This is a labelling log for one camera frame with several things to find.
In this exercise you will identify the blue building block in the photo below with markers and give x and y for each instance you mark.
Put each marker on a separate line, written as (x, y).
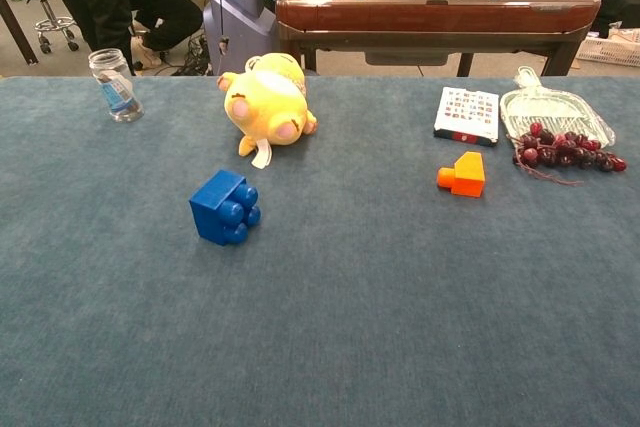
(215, 207)

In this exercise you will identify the orange and blue toy block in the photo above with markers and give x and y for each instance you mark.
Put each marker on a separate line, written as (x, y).
(470, 177)

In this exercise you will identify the yellow plush toy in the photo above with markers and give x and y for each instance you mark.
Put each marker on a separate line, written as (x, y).
(270, 102)

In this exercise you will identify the white mahjong print box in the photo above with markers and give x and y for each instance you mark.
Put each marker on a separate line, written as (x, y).
(467, 109)

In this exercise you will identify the brown mahjong table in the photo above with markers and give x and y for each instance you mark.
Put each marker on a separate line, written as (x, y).
(430, 12)

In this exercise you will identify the blue table cloth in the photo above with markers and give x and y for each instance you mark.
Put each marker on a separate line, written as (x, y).
(150, 322)

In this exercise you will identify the clear jar with label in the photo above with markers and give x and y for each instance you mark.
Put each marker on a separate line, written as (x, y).
(117, 92)

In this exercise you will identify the green dustpan in plastic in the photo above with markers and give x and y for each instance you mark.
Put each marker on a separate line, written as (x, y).
(545, 107)

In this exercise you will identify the dark red grape bunch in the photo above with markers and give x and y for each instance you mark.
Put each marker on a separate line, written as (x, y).
(560, 149)

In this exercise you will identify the chrome rolling stool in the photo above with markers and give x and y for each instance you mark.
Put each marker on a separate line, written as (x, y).
(50, 22)

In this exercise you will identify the white plastic basket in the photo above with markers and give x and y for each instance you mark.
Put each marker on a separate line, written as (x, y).
(610, 49)

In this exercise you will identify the dark table leg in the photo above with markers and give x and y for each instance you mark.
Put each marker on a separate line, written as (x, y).
(20, 32)

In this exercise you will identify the black bag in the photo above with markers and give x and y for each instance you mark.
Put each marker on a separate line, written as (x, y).
(620, 7)

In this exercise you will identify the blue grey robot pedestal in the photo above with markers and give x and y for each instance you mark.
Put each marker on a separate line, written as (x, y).
(240, 12)

